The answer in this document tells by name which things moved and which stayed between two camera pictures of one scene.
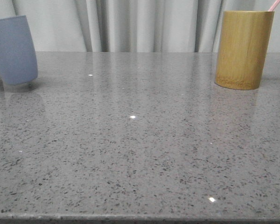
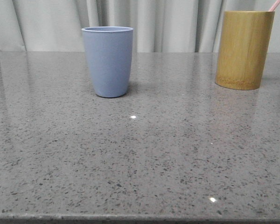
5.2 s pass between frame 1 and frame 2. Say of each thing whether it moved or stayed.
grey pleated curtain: stayed
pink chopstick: stayed
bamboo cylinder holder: stayed
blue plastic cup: moved
